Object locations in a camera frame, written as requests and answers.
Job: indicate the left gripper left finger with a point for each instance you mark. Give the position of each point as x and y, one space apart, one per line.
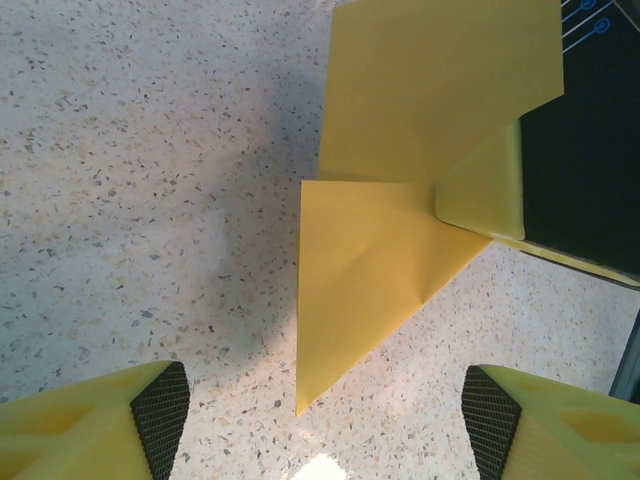
65 430

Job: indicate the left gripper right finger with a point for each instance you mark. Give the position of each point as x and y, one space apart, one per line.
565 430

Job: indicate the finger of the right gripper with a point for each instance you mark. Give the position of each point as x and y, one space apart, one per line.
575 175

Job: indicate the yellow paper sheet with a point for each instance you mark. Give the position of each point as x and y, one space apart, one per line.
400 125

